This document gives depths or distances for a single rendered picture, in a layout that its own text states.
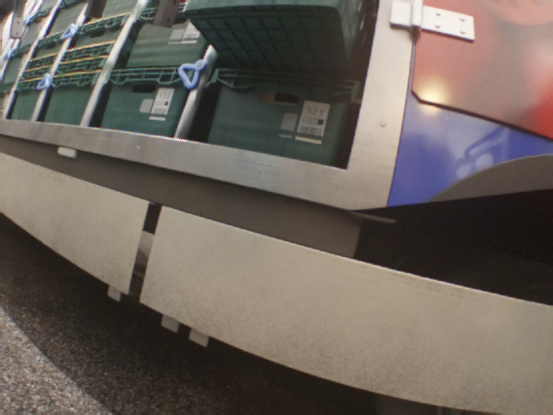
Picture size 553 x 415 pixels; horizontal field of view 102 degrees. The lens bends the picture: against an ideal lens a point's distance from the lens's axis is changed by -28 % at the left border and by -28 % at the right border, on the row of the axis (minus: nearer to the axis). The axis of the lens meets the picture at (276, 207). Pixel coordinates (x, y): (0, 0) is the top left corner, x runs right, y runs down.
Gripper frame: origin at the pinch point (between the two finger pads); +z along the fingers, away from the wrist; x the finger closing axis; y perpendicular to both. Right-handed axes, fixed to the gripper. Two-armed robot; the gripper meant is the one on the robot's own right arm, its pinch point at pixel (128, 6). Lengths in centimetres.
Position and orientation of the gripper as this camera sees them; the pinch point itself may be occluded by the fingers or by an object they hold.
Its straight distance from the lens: 45.1
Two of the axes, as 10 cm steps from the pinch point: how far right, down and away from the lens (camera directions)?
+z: -3.2, 8.8, 3.4
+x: 9.2, 3.8, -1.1
